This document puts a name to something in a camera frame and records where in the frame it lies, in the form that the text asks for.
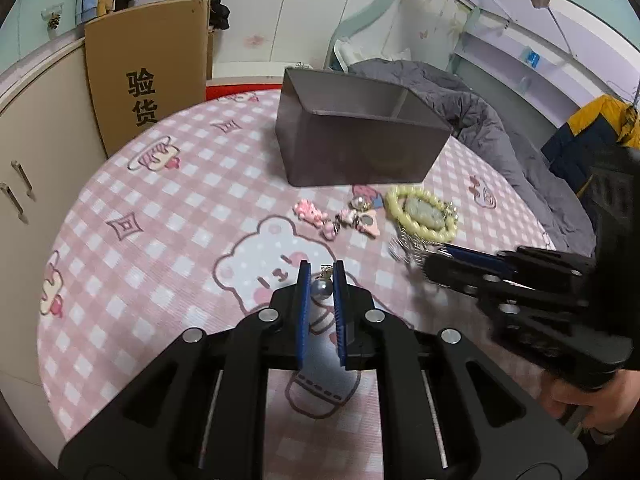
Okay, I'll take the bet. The white wall shelf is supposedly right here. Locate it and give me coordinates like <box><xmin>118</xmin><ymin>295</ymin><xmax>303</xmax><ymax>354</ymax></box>
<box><xmin>451</xmin><ymin>7</ymin><xmax>640</xmax><ymax>128</ymax></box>

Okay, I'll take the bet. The yellow bead bracelet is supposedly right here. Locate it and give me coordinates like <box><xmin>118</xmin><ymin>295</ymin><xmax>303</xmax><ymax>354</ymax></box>
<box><xmin>384</xmin><ymin>184</ymin><xmax>461</xmax><ymax>244</ymax></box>

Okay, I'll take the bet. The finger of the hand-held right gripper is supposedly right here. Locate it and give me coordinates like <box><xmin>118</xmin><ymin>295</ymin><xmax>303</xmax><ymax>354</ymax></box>
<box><xmin>423</xmin><ymin>254</ymin><xmax>592</xmax><ymax>322</ymax></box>
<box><xmin>442</xmin><ymin>243</ymin><xmax>597</xmax><ymax>282</ymax></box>

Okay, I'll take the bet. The grey duvet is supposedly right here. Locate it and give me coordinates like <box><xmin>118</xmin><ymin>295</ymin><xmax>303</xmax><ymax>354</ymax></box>
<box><xmin>345</xmin><ymin>59</ymin><xmax>597</xmax><ymax>257</ymax></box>

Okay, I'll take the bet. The grey storage box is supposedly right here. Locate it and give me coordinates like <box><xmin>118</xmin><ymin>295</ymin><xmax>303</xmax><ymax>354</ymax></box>
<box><xmin>274</xmin><ymin>67</ymin><xmax>454</xmax><ymax>189</ymax></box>

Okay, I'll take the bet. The pink bear charm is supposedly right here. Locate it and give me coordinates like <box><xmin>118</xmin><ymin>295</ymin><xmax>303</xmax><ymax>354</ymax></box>
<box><xmin>294</xmin><ymin>199</ymin><xmax>327</xmax><ymax>227</ymax></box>

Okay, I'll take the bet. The person's right hand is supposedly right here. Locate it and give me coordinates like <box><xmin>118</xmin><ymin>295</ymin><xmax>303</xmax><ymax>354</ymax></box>
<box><xmin>540</xmin><ymin>364</ymin><xmax>640</xmax><ymax>436</ymax></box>

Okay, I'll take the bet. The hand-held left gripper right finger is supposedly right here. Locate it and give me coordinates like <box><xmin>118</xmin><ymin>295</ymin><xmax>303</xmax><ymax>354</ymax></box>
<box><xmin>332</xmin><ymin>260</ymin><xmax>588</xmax><ymax>480</ymax></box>

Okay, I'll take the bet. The yellow and navy jacket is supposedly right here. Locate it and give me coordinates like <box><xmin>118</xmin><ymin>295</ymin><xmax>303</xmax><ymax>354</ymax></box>
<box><xmin>540</xmin><ymin>94</ymin><xmax>640</xmax><ymax>199</ymax></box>

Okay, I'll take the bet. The beige cabinet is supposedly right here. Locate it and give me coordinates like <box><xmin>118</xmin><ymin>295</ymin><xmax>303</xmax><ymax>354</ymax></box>
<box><xmin>0</xmin><ymin>35</ymin><xmax>109</xmax><ymax>391</ymax></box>

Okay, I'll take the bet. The black cloth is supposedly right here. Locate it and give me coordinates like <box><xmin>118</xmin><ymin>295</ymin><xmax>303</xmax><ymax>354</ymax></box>
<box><xmin>209</xmin><ymin>0</ymin><xmax>231</xmax><ymax>32</ymax></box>

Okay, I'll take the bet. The white pillow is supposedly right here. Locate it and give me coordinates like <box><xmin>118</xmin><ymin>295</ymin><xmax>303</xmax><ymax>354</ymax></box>
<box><xmin>333</xmin><ymin>37</ymin><xmax>413</xmax><ymax>72</ymax></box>

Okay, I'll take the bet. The metal cabinet handle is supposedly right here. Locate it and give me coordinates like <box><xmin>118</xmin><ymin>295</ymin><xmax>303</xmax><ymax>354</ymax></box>
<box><xmin>0</xmin><ymin>182</ymin><xmax>29</xmax><ymax>224</ymax></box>
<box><xmin>11</xmin><ymin>160</ymin><xmax>37</xmax><ymax>202</ymax></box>

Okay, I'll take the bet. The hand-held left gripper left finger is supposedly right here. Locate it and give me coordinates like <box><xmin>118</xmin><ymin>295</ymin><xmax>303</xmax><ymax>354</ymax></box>
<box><xmin>57</xmin><ymin>260</ymin><xmax>313</xmax><ymax>480</ymax></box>

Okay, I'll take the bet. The pink star charm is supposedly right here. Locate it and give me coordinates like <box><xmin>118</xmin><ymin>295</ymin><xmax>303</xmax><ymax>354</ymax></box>
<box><xmin>357</xmin><ymin>211</ymin><xmax>383</xmax><ymax>239</ymax></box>

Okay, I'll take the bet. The brown cardboard box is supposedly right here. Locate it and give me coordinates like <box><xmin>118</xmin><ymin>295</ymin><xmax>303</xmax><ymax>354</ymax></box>
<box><xmin>84</xmin><ymin>0</ymin><xmax>213</xmax><ymax>159</ymax></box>

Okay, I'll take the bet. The teal bed headboard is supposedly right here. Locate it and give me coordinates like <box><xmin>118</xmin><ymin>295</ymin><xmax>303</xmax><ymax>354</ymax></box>
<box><xmin>324</xmin><ymin>0</ymin><xmax>417</xmax><ymax>72</ymax></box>

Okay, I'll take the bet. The grey pearl drop earring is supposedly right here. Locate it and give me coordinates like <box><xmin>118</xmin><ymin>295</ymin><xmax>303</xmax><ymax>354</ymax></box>
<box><xmin>311</xmin><ymin>264</ymin><xmax>335</xmax><ymax>304</ymax></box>

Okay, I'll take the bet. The pale green jade pendant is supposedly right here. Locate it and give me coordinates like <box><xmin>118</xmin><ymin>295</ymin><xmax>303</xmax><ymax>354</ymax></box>
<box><xmin>404</xmin><ymin>195</ymin><xmax>447</xmax><ymax>227</ymax></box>

